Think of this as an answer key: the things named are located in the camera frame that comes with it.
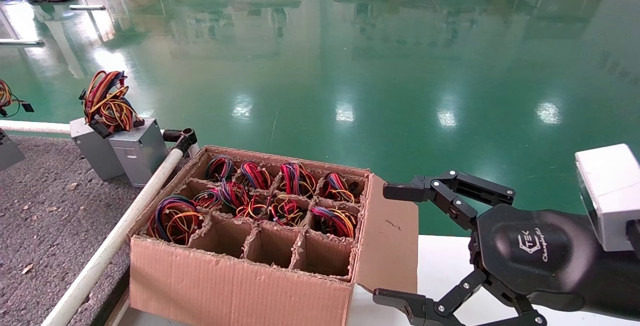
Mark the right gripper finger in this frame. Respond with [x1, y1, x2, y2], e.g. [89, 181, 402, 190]
[383, 170, 516, 233]
[373, 269, 548, 326]

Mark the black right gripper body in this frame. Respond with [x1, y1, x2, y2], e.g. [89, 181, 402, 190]
[469, 204, 608, 314]

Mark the brown cardboard divider box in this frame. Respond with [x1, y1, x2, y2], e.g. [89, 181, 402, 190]
[129, 145, 420, 326]

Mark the black pipe connector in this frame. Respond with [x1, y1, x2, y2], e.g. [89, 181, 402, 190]
[162, 128, 198, 159]

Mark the white metal pipe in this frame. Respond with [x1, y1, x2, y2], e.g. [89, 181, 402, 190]
[42, 147, 187, 326]
[0, 120, 71, 136]

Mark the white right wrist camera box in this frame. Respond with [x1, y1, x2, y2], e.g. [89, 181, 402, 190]
[574, 143, 640, 253]

